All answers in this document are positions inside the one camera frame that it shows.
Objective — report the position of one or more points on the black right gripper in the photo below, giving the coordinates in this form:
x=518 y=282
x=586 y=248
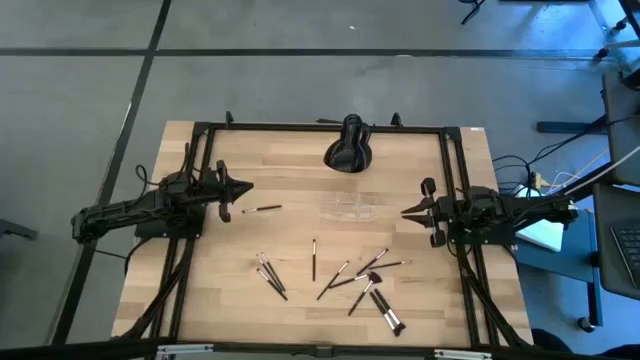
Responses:
x=442 y=217

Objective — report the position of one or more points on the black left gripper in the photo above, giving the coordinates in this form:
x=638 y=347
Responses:
x=224 y=195

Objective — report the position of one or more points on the thin black makeup brush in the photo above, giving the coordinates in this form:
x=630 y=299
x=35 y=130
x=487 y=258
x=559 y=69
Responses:
x=345 y=283
x=275 y=273
x=265 y=208
x=275 y=287
x=330 y=285
x=390 y=264
x=270 y=275
x=314 y=265
x=370 y=264

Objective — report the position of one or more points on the clear acrylic brush organizer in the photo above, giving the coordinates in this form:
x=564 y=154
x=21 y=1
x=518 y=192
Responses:
x=350 y=207

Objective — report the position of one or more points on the large black silver makeup brush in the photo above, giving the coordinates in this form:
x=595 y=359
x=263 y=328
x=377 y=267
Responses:
x=384 y=312
x=390 y=307

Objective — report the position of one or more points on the black fan makeup brush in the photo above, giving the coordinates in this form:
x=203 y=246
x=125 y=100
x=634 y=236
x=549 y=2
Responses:
x=361 y=299

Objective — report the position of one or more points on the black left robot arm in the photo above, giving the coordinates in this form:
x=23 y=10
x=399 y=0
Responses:
x=125 y=210

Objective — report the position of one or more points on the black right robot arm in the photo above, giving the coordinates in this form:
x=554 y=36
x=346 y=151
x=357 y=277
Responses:
x=525 y=207

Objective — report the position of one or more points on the white power adapter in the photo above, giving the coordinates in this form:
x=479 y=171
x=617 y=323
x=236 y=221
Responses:
x=522 y=191

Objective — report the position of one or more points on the white flat box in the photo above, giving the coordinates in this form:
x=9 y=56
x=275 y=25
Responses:
x=542 y=235

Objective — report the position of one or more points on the blue side desk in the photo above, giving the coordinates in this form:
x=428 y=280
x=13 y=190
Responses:
x=575 y=260

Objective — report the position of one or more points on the blue floor bar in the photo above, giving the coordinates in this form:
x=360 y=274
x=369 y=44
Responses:
x=565 y=127

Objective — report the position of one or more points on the black diagonal beam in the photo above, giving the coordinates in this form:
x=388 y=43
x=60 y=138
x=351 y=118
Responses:
x=590 y=182

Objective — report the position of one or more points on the black gantry bar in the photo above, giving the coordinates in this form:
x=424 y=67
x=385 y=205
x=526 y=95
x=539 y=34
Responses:
x=300 y=351

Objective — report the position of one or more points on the dark grey desk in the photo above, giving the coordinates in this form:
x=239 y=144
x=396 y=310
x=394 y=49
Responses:
x=607 y=240

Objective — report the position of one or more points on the black caster wheel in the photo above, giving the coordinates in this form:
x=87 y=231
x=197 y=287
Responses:
x=586 y=324

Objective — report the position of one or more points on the black chair leg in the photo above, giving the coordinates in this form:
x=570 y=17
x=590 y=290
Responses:
x=472 y=13

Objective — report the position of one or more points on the black keyboard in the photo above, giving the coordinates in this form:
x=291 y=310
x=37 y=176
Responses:
x=629 y=250

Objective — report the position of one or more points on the grey panel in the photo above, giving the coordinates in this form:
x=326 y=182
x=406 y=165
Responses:
x=625 y=125

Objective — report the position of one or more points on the dark furniture foot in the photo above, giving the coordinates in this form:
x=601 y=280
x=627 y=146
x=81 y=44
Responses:
x=15 y=230

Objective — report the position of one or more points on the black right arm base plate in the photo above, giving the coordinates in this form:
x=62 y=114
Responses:
x=480 y=241

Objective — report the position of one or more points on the black frame clamp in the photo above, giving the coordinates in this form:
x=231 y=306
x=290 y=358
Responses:
x=229 y=120
x=396 y=120

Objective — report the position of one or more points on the black aluminium table frame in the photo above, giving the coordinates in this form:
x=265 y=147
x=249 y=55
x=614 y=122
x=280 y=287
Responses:
x=280 y=128

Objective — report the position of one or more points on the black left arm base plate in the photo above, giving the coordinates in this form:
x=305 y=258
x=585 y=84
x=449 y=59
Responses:
x=147 y=231

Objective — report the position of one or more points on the silver bracket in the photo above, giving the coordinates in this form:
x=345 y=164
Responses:
x=185 y=350
x=462 y=355

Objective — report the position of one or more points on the light metal frame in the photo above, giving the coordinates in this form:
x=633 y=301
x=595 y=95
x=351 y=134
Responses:
x=617 y=45

